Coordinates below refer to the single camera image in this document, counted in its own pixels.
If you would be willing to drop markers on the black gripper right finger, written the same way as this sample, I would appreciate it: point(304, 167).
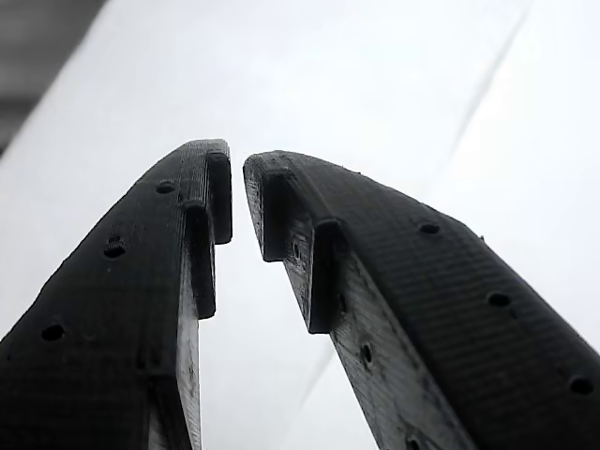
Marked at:
point(445, 328)

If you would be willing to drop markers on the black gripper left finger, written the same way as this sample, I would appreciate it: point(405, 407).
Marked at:
point(117, 328)

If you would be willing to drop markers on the white table sheet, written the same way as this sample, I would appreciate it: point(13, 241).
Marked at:
point(328, 70)

